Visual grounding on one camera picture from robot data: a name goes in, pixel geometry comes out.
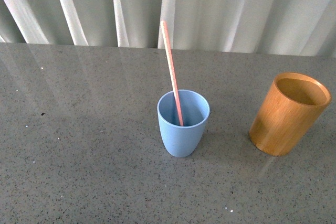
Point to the pink chopstick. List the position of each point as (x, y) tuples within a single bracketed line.
[(169, 56)]

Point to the blue cup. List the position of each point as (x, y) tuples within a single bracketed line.
[(182, 140)]

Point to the bamboo chopstick holder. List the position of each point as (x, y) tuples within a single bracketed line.
[(291, 106)]

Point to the white pleated curtain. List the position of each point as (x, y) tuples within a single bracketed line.
[(284, 27)]

